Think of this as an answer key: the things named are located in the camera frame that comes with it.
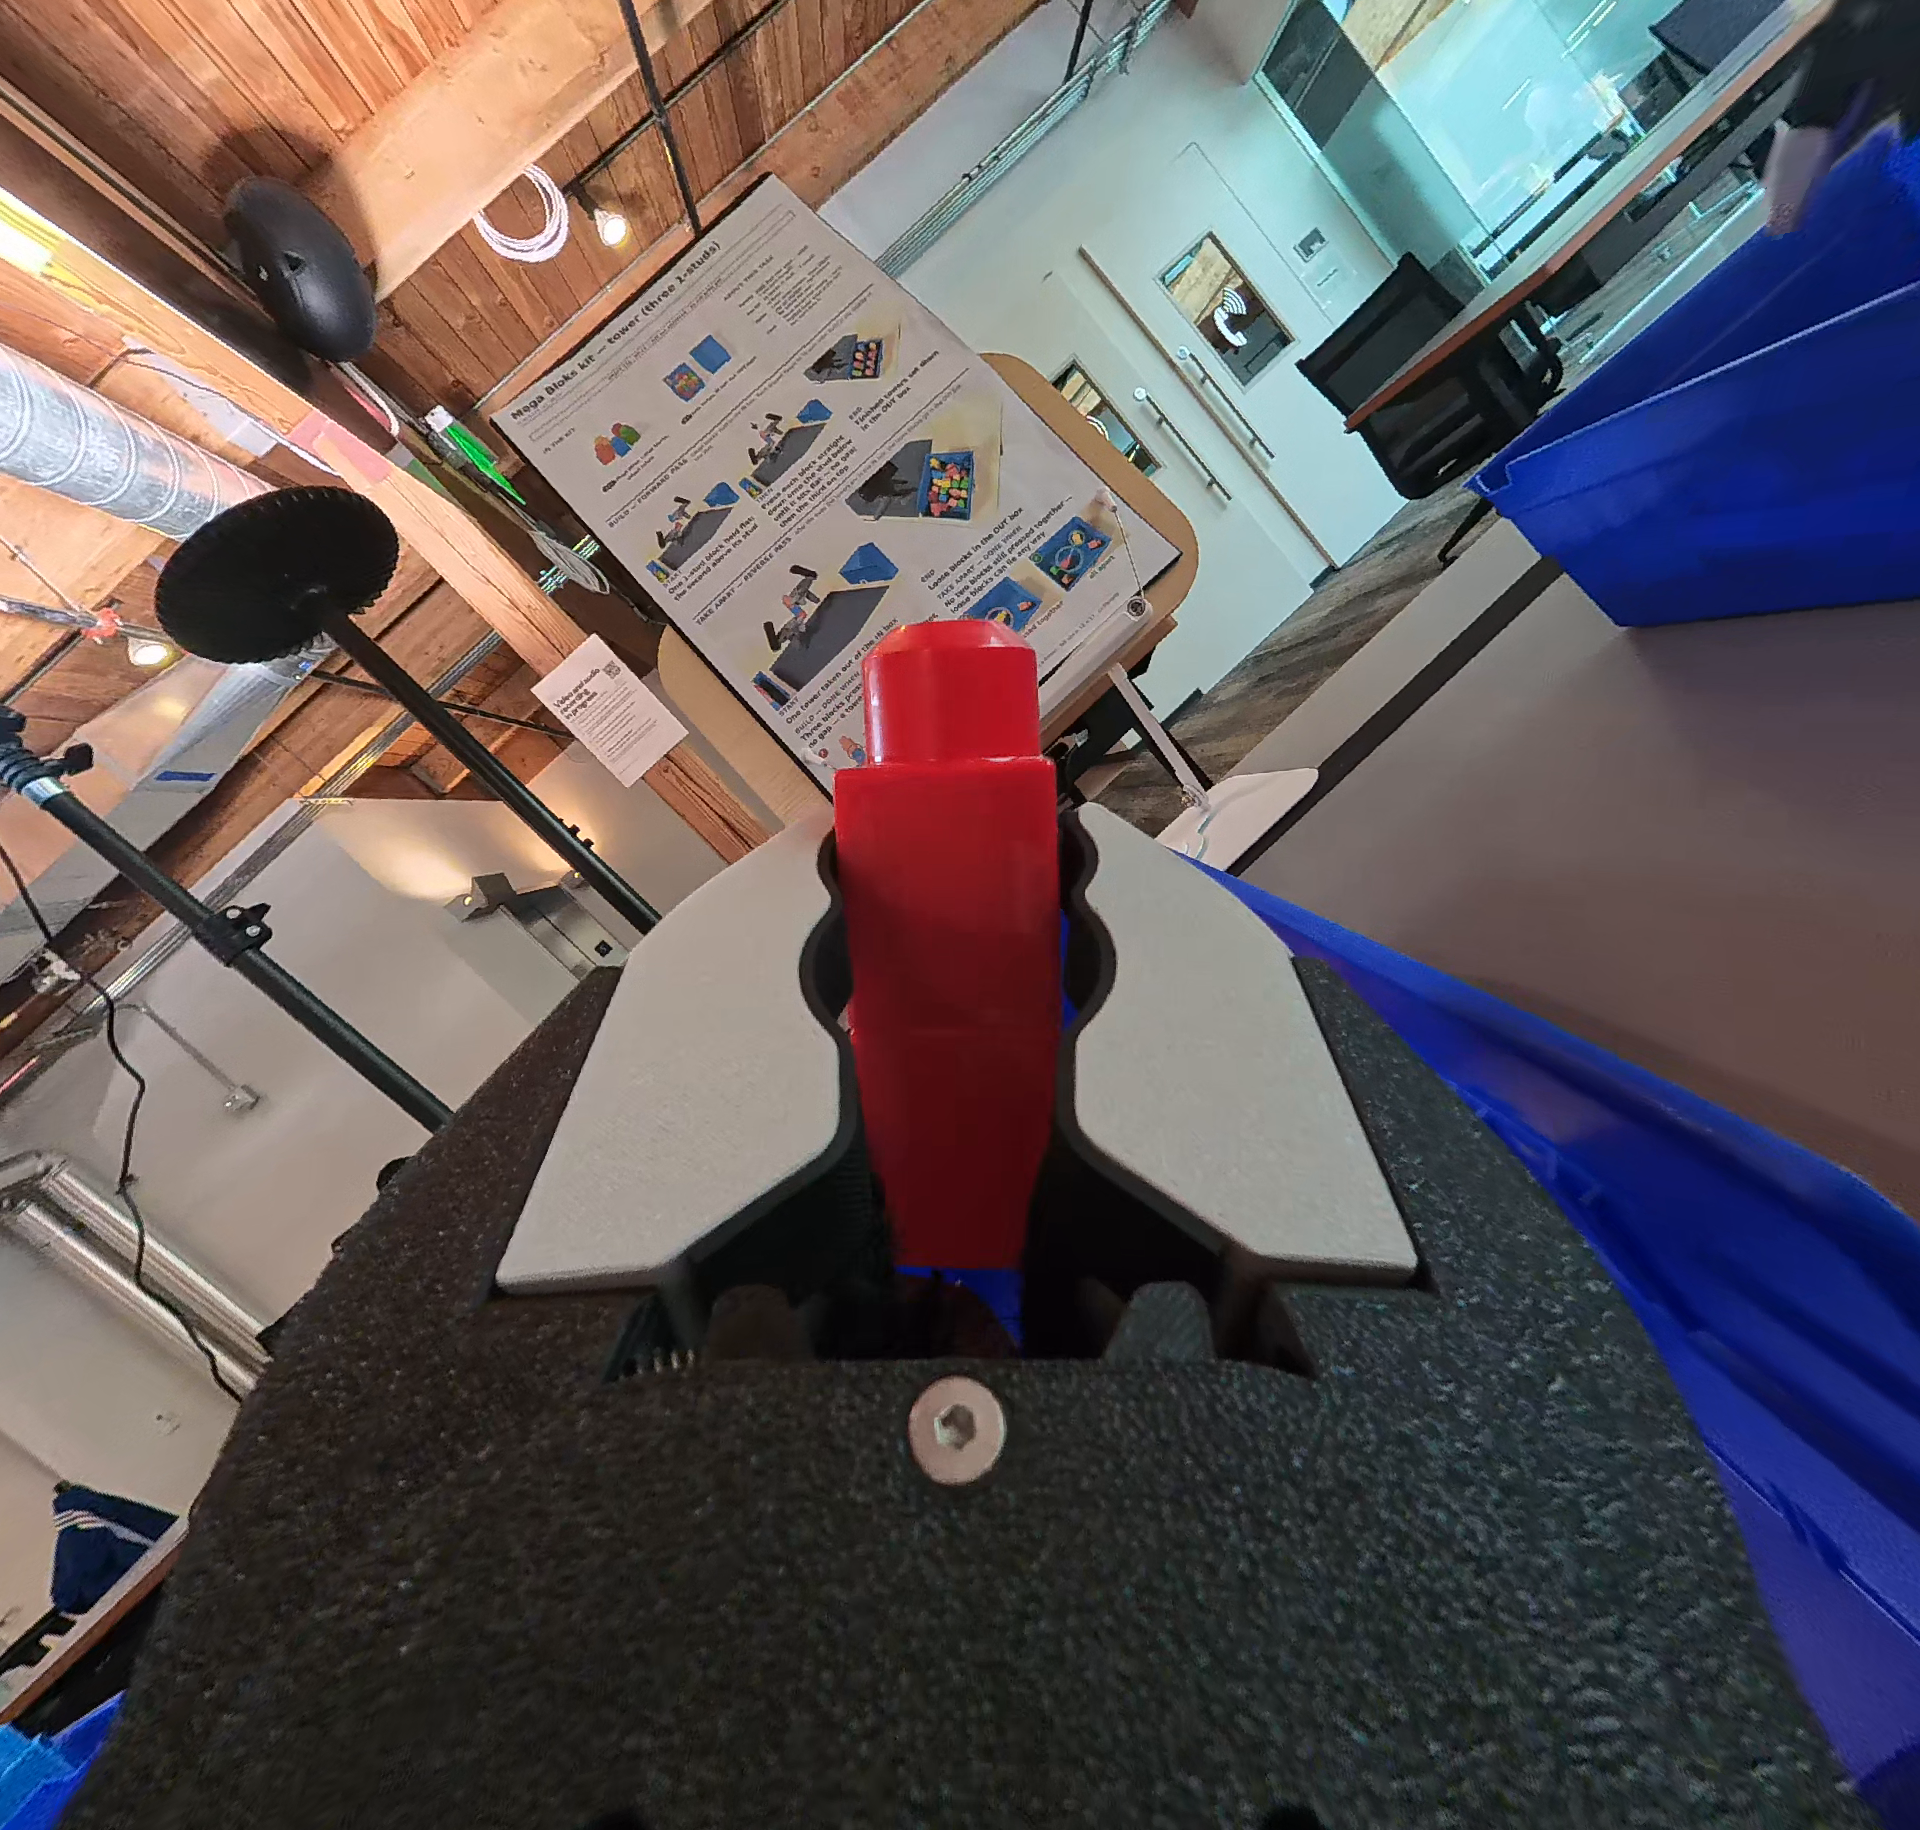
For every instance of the instruction poster board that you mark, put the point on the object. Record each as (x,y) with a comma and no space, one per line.
(752,480)

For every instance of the silver air duct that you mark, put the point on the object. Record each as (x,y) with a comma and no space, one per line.
(107,442)

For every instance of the black office chair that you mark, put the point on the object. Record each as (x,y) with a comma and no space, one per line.
(1412,377)

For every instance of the white poster stand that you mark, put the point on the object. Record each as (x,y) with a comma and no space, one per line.
(1253,812)

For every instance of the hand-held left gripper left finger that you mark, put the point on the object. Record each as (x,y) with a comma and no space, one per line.
(675,1112)

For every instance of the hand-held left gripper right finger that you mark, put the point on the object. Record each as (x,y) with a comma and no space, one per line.
(1247,1095)

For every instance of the ceiling track spotlight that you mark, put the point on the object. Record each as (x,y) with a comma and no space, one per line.
(608,227)

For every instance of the black metal pole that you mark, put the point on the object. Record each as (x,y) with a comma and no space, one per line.
(225,937)
(270,570)

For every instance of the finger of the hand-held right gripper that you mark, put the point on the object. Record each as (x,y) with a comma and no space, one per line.
(1807,180)

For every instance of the red block tower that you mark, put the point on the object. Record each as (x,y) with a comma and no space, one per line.
(945,960)

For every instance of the white paper notice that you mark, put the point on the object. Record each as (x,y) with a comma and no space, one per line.
(608,712)

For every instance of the silver pipe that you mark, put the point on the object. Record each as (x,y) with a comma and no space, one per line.
(137,1267)

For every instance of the wooden top office desk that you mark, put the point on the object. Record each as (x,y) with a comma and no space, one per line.
(1575,247)

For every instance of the blue jacket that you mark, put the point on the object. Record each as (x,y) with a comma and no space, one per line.
(107,1545)

